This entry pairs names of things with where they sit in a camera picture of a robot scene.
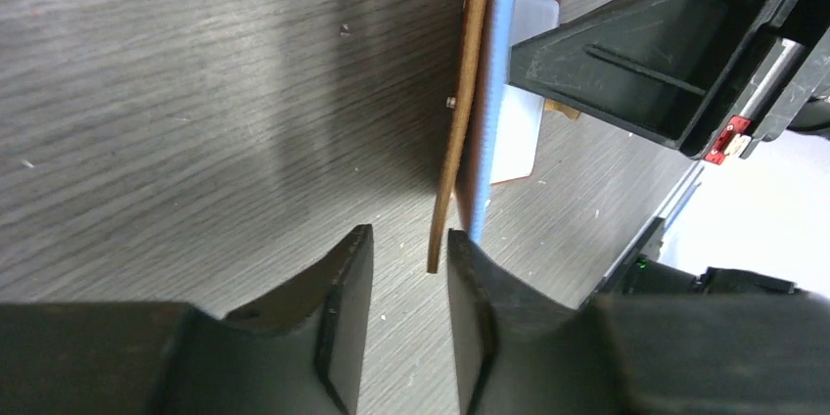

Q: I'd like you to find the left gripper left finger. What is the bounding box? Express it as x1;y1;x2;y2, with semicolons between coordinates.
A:
1;224;374;414

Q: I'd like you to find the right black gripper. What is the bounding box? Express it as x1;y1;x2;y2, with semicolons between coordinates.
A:
508;0;829;165

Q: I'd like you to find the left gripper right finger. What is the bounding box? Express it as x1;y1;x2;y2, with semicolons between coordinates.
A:
446;230;829;414

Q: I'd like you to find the brown leather card holder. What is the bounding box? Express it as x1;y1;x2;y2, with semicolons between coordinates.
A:
427;0;580;274

